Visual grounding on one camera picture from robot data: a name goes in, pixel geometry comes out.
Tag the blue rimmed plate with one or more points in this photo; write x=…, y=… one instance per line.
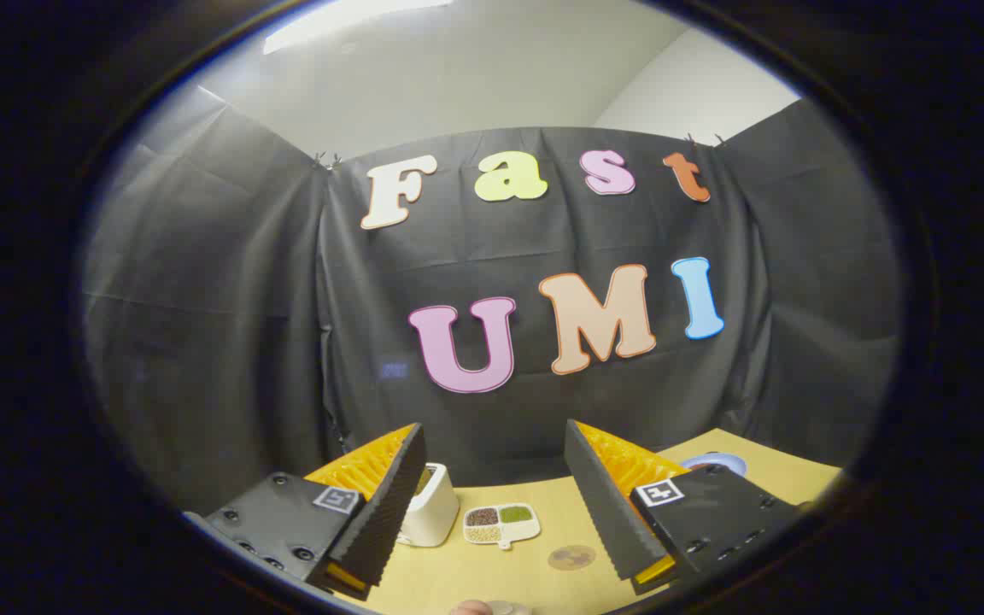
x=717, y=462

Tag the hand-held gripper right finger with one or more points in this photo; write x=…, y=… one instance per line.
x=599, y=504

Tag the wooden table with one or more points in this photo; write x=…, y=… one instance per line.
x=492, y=572

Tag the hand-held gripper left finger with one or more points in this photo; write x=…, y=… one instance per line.
x=389, y=504

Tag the round brown coaster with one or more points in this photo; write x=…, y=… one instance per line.
x=571, y=558

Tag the white divided snack dish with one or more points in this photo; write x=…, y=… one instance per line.
x=502, y=523

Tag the black backdrop cloth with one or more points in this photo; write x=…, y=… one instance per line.
x=227, y=342

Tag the white square cup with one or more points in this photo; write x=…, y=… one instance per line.
x=434, y=512

